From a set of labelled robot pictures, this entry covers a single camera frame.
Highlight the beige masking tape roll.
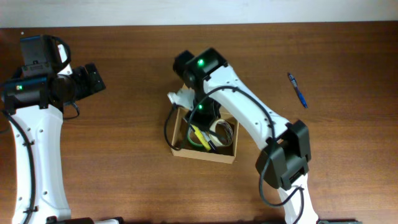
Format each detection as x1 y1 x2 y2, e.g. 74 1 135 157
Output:
210 119 234 147

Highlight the grey black permanent marker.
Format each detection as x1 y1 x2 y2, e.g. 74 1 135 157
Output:
201 131 217 153

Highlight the green tape roll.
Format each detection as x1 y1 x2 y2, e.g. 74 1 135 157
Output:
188 125 206 150

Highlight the brown cardboard box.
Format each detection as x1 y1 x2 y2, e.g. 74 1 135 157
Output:
171 106 239 164

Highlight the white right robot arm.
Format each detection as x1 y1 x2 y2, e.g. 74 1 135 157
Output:
168 48 319 223

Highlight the yellow highlighter marker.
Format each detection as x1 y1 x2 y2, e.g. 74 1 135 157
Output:
191 125 211 152

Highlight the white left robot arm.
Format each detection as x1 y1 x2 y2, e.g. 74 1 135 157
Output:
1 35 106 223

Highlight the blue ballpoint pen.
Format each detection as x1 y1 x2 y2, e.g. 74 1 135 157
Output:
287 73 308 108

